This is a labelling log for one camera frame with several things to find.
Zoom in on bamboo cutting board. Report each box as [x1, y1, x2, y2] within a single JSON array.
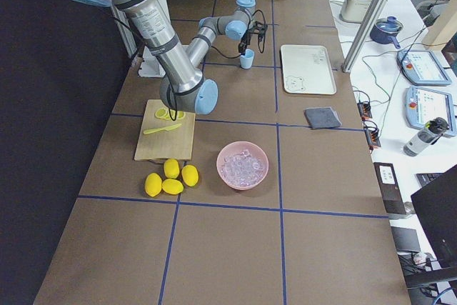
[[134, 99, 196, 161]]

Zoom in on black monitor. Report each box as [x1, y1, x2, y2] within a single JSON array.
[[405, 166, 456, 288]]

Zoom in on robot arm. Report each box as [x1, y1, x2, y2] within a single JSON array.
[[72, 0, 218, 114], [186, 0, 268, 66]]

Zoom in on grey water bottle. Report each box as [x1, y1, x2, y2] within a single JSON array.
[[403, 117, 449, 156]]

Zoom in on pink bowl of ice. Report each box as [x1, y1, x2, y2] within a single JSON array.
[[216, 141, 269, 191]]

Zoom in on aluminium frame post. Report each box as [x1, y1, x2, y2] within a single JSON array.
[[341, 0, 387, 73]]

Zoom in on yellow lemon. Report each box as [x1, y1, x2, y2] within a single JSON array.
[[181, 164, 199, 187], [161, 179, 184, 195], [144, 173, 162, 197], [164, 159, 181, 179]]

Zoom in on yellow lemon lower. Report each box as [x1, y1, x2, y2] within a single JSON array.
[[181, 164, 199, 187]]

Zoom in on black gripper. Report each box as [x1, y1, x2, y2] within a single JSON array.
[[238, 21, 268, 56]]

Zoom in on lemon slices row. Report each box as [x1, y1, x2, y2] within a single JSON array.
[[154, 107, 186, 121]]

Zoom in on yellow plastic knife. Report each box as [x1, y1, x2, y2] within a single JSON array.
[[143, 123, 182, 135]]

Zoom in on cream bear serving tray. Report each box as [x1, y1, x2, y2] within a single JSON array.
[[280, 44, 336, 95]]

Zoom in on navy pot with lid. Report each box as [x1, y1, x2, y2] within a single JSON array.
[[370, 16, 403, 49]]

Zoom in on light blue plastic cup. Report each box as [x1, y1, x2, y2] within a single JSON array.
[[239, 49, 255, 69]]

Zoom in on grey folded cloth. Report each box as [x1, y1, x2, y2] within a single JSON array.
[[304, 106, 342, 129]]

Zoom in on black keyboard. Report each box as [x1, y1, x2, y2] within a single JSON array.
[[416, 173, 442, 187]]

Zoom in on cream toaster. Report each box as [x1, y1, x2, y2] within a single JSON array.
[[340, 0, 373, 24]]

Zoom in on black box with label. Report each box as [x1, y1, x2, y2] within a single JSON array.
[[373, 162, 407, 219]]

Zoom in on yellow lemon upper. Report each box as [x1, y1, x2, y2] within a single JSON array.
[[164, 159, 181, 179]]

